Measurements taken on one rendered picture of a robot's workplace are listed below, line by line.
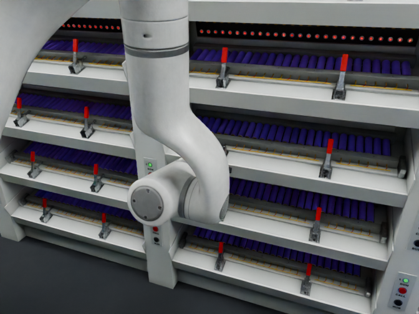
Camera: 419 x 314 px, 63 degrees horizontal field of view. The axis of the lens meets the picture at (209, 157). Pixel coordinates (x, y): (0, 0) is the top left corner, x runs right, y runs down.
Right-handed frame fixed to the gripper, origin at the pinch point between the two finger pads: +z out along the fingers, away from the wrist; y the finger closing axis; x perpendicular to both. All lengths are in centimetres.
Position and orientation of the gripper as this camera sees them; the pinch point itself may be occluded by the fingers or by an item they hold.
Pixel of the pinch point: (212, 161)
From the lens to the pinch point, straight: 84.7
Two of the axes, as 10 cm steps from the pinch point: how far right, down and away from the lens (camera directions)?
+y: 9.4, 1.6, -3.2
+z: 3.4, -2.1, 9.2
